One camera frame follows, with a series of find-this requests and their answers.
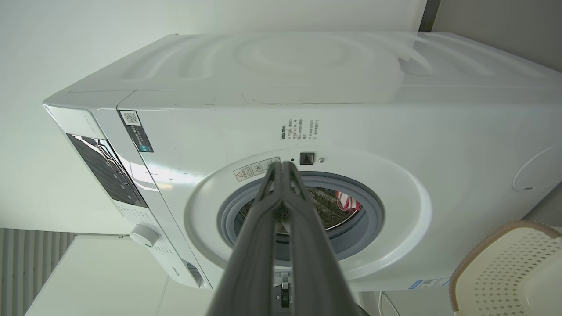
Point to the printed text label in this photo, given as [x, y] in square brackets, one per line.
[299, 130]

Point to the red white striped cloth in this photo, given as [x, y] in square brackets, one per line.
[347, 202]

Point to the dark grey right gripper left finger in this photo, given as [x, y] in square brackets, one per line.
[252, 263]

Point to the cream perforated laundry basket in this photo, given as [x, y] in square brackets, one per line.
[509, 272]

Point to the black door latch socket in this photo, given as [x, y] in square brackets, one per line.
[307, 158]

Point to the grey ribbed panel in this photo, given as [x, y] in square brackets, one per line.
[26, 263]

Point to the blue energy sticker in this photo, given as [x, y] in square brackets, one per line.
[428, 283]

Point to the white front-load washing machine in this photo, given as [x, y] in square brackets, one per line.
[395, 114]

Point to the black washing machine display panel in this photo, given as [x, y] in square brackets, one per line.
[109, 171]

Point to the white cabinet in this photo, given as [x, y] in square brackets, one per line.
[105, 281]

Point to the white warning label sticker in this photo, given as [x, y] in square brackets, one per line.
[254, 169]

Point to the QR code sticker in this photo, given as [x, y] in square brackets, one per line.
[136, 131]

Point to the white washing machine dial knob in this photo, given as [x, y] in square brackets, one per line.
[144, 235]

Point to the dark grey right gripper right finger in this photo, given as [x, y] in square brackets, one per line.
[314, 272]

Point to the steel washing machine drum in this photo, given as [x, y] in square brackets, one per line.
[327, 210]

